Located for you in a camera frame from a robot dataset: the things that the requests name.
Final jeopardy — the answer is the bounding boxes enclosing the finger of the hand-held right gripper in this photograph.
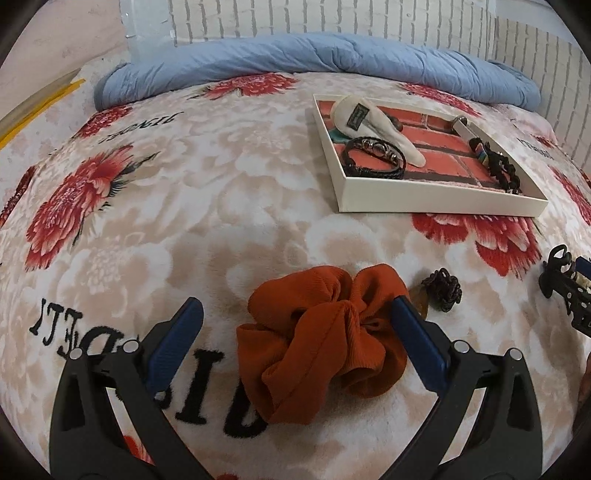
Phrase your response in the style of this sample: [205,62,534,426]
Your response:
[564,259,591,334]

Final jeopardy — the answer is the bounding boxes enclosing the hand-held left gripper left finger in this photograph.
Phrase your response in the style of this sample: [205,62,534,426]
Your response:
[50,296,206,480]

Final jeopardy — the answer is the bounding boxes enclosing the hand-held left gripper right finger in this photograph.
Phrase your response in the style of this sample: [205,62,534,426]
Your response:
[390,295,544,480]

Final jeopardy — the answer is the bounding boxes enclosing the orange fabric scrunchie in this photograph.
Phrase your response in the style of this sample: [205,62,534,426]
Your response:
[235,265,411,426]

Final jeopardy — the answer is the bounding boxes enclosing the cream tray with brick-pattern lining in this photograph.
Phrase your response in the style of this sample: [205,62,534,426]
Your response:
[312,93,549,218]

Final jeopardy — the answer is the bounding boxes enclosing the dark braided leather bracelet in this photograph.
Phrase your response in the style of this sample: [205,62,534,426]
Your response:
[341,136,408,180]

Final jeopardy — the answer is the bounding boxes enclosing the colourful patterned hair clip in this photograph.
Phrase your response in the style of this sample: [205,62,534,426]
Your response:
[449,115,493,163]

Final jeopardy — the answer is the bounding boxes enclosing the white glasses case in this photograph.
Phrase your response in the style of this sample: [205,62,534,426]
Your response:
[329,96,428,168]

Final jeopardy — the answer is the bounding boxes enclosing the red floral fleece blanket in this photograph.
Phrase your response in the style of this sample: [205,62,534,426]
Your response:
[0,69,591,480]

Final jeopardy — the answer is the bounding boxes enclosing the wooden board with yellow tape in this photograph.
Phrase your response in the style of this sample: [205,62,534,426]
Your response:
[0,67,88,148]

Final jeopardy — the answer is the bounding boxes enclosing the rolled blue duvet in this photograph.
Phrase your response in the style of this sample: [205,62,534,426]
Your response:
[93,32,542,112]

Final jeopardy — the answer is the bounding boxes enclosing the clear plastic sheet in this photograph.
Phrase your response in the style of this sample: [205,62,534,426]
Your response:
[119,0,178,62]

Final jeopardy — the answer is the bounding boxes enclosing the small black hair tie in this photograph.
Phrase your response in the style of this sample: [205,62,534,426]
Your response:
[410,267,463,315]

